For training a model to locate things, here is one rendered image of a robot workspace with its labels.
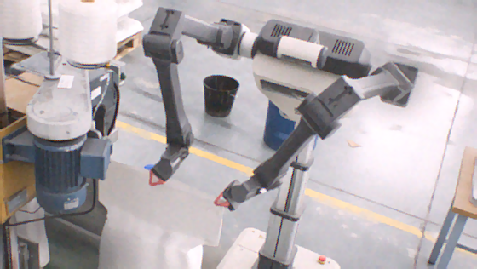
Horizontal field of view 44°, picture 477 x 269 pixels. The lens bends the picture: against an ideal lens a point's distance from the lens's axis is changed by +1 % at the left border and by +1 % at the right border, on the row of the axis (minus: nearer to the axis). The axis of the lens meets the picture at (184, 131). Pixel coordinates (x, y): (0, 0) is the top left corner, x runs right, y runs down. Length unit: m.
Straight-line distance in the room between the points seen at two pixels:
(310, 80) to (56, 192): 0.92
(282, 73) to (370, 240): 1.85
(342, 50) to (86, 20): 0.84
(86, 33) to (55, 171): 0.40
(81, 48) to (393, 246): 2.55
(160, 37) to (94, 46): 0.18
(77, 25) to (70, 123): 0.26
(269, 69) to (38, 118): 0.85
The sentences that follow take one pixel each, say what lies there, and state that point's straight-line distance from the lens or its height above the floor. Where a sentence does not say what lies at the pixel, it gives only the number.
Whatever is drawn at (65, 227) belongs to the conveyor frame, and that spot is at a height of 0.39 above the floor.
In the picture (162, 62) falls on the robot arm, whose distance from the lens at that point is 1.62.
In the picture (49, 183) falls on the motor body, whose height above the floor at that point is 1.20.
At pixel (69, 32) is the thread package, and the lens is 1.62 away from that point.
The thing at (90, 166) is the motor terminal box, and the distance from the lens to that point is 1.68.
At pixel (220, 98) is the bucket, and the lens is 4.48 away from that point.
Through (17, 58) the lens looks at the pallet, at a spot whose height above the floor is 0.13.
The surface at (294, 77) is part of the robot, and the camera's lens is 2.02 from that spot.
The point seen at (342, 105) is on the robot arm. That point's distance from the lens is 1.47.
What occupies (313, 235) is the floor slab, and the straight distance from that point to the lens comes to 3.58.
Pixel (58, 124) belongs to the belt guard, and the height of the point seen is 1.41.
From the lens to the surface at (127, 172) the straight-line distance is 2.07.
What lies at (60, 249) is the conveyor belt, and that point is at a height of 0.38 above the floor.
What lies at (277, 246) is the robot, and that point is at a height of 0.51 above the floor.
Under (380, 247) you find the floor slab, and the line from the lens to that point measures 3.66.
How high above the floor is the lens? 2.21
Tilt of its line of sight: 31 degrees down
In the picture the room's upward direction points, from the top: 6 degrees clockwise
